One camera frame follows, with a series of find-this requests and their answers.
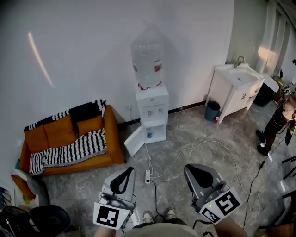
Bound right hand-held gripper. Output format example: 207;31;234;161
184;163;242;225

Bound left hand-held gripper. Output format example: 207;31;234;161
93;167;137;230

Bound white water dispenser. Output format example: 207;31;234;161
135;82;170;144

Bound person's left forearm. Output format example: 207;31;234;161
93;225;123;237

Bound person's right forearm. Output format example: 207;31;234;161
214;218;248;237

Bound person's white left shoe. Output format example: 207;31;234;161
142;210;154;224

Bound person's white shoe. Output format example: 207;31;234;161
164;208;176;221
142;210;154;224

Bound person's black trousers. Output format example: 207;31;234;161
133;217;188;230

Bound person's white right shoe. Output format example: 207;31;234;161
164;208;176;221

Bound orange sofa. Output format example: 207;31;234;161
19;104;125;176

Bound black white striped blanket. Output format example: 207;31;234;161
23;99;107;175

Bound person's beige shirt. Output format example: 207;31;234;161
122;222;204;237

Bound orange sofa cushion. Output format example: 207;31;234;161
24;125;49;154
76;115;105;137
43;114;77;149

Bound blue-grey waste bin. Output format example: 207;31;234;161
204;100;221;122

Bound black chair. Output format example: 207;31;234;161
29;205;71;237

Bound black metal stand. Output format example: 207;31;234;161
282;155;296;180

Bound white sink vanity unit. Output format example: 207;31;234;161
205;62;265;124

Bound orange pillow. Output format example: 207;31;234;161
11;174;37;200

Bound black bin with white lid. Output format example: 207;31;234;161
253;73;280;107

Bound silver faucet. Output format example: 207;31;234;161
233;56;245;69

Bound clear large water bottle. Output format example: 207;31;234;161
130;23;165;90

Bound long white cable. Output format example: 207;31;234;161
150;140;261;213

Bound black power strip cable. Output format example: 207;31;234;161
148;179;166;221

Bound white power cable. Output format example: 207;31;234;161
144;143;154;176
129;108;142;126

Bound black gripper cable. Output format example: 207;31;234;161
193;219;216;237

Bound long black cable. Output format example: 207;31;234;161
242;136;288;230

